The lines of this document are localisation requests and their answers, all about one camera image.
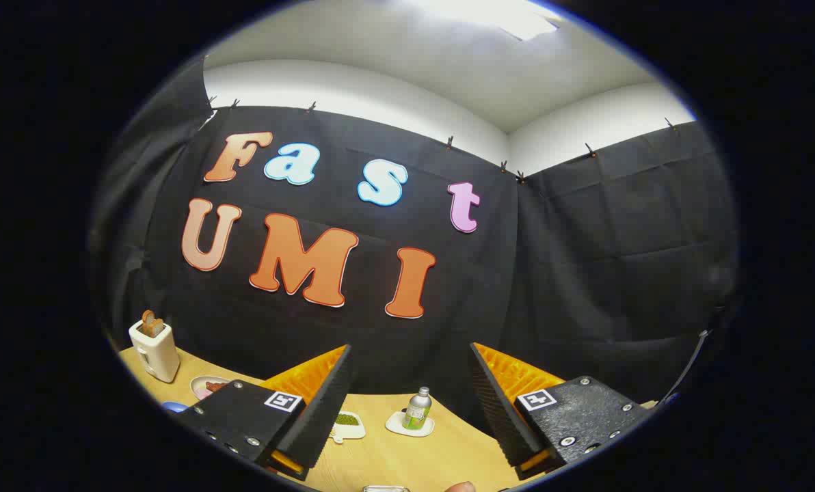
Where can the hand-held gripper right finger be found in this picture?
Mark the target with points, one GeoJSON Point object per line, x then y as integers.
{"type": "Point", "coordinates": [500, 410]}

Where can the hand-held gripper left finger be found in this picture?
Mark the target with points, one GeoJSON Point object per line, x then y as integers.
{"type": "Point", "coordinates": [322, 417]}

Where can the white divided dish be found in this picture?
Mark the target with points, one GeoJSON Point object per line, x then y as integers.
{"type": "Point", "coordinates": [353, 429]}

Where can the small white tray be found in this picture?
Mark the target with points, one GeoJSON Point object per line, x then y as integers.
{"type": "Point", "coordinates": [395, 425]}

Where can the green label metal bottle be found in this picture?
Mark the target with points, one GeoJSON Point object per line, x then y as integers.
{"type": "Point", "coordinates": [418, 413]}

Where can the perforated metal tray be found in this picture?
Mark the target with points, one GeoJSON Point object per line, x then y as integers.
{"type": "Point", "coordinates": [385, 488]}

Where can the brown meat piece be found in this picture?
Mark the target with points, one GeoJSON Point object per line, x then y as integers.
{"type": "Point", "coordinates": [216, 387]}

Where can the oval cream plate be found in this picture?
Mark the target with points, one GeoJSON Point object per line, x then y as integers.
{"type": "Point", "coordinates": [199, 388]}

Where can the blue round plate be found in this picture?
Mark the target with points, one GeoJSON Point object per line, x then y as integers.
{"type": "Point", "coordinates": [174, 406]}

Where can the cream toaster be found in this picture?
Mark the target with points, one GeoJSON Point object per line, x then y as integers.
{"type": "Point", "coordinates": [154, 355]}

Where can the toast slice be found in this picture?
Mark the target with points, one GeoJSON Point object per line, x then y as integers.
{"type": "Point", "coordinates": [151, 324]}

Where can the ceiling light panel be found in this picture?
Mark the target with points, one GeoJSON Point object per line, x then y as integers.
{"type": "Point", "coordinates": [489, 14]}

